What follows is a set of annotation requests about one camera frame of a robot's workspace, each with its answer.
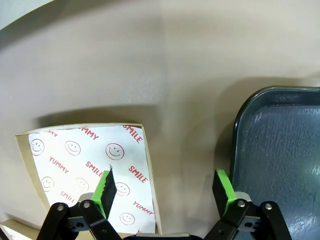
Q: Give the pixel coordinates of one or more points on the white red-printed liner paper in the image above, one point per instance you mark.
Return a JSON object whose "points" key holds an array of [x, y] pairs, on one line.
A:
{"points": [[75, 170]]}

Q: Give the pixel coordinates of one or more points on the dark grey plastic tray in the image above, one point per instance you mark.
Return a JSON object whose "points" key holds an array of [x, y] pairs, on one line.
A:
{"points": [[275, 150]]}

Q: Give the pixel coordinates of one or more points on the kraft paper food box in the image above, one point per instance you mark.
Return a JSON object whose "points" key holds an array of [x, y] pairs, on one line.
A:
{"points": [[23, 155]]}

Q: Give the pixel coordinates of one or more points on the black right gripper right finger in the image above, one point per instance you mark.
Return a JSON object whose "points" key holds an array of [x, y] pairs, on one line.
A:
{"points": [[222, 195]]}

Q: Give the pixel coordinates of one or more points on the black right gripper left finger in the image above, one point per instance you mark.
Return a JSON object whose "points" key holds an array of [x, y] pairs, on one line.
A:
{"points": [[105, 195]]}

